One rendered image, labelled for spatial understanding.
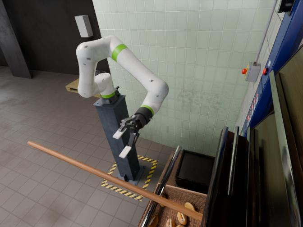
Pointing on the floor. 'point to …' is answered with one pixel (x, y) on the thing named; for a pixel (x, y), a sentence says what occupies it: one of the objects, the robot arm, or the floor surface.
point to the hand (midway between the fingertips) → (120, 146)
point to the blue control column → (282, 56)
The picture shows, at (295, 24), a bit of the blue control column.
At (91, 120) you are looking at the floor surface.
